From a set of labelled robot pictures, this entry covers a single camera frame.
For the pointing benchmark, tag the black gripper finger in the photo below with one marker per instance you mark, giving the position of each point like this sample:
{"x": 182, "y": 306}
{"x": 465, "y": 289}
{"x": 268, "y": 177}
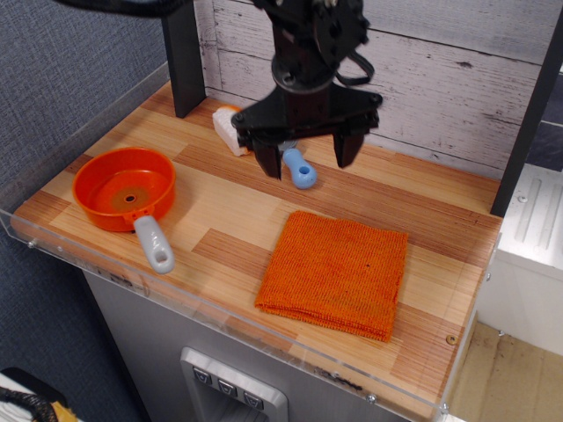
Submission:
{"x": 269, "y": 158}
{"x": 346, "y": 145}

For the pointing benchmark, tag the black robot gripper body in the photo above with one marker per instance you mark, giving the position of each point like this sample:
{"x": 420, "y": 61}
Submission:
{"x": 285, "y": 116}

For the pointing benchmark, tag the orange cloth napkin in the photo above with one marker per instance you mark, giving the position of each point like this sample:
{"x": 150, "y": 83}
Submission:
{"x": 335, "y": 273}

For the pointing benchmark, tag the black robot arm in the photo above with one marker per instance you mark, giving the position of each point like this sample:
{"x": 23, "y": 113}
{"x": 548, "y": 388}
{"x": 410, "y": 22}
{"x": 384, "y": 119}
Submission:
{"x": 318, "y": 76}

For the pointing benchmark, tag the grey and blue toy spoon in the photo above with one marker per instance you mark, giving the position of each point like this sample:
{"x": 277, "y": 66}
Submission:
{"x": 303, "y": 175}

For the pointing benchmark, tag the white and orange toy sushi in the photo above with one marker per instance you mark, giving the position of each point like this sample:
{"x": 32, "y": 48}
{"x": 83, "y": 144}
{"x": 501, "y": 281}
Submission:
{"x": 222, "y": 124}

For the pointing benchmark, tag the white ribbed side platform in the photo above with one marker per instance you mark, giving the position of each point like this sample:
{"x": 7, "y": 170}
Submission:
{"x": 532, "y": 225}

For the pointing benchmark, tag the grey toy fridge cabinet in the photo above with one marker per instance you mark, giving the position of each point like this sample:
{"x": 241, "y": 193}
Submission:
{"x": 150, "y": 338}

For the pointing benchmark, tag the silver dispenser button panel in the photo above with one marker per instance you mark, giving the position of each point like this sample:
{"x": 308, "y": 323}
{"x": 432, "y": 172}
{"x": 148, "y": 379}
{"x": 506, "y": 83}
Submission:
{"x": 222, "y": 393}

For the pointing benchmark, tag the clear acrylic table guard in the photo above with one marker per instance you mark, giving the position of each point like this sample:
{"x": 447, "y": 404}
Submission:
{"x": 228, "y": 216}

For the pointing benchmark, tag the dark left frame post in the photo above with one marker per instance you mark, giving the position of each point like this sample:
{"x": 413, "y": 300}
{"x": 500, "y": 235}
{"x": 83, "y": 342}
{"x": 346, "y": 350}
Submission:
{"x": 184, "y": 59}

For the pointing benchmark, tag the dark frame post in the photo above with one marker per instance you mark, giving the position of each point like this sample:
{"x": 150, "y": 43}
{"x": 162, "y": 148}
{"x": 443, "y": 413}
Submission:
{"x": 540, "y": 96}
{"x": 184, "y": 59}

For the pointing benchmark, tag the orange toy pan grey handle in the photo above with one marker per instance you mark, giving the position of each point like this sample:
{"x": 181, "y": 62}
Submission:
{"x": 130, "y": 189}

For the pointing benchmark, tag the dark right frame post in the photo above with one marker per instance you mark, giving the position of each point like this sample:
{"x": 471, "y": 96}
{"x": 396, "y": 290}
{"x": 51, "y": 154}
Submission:
{"x": 540, "y": 96}

